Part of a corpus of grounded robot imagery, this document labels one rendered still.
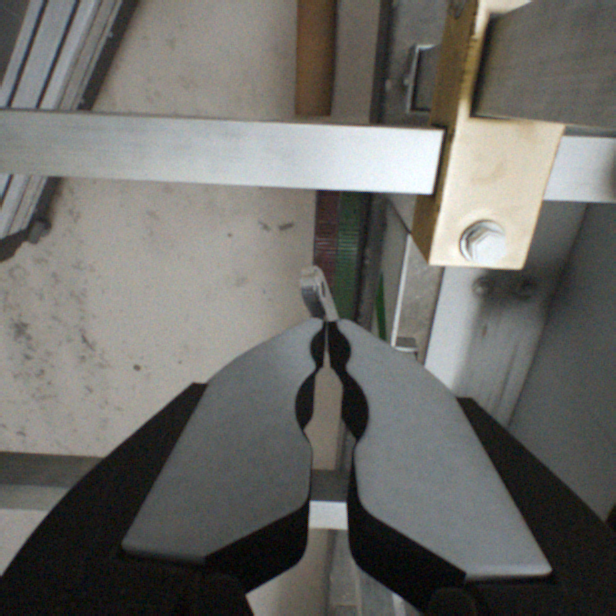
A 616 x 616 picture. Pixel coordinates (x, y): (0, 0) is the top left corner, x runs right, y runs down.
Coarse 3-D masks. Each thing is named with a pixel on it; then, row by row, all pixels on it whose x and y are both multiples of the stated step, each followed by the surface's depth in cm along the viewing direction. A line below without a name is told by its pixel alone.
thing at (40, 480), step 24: (0, 456) 32; (24, 456) 32; (48, 456) 32; (72, 456) 32; (0, 480) 30; (24, 480) 30; (48, 480) 30; (72, 480) 30; (312, 480) 31; (336, 480) 31; (0, 504) 31; (24, 504) 31; (48, 504) 31; (312, 504) 30; (336, 504) 30; (336, 528) 31
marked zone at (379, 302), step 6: (378, 288) 37; (378, 294) 37; (378, 300) 37; (378, 306) 37; (384, 306) 34; (378, 312) 36; (384, 312) 33; (378, 318) 36; (384, 318) 33; (378, 324) 36; (384, 324) 33; (378, 330) 36; (384, 330) 33; (384, 336) 33
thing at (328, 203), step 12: (324, 192) 35; (336, 192) 35; (324, 204) 35; (336, 204) 35; (324, 216) 36; (336, 216) 36; (324, 228) 36; (336, 228) 36; (324, 240) 37; (324, 252) 38; (324, 264) 38; (324, 276) 39
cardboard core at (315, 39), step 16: (304, 0) 80; (320, 0) 79; (336, 0) 82; (304, 16) 81; (320, 16) 80; (304, 32) 82; (320, 32) 82; (304, 48) 83; (320, 48) 83; (304, 64) 85; (320, 64) 84; (304, 80) 86; (320, 80) 86; (304, 96) 87; (320, 96) 87; (304, 112) 89; (320, 112) 89
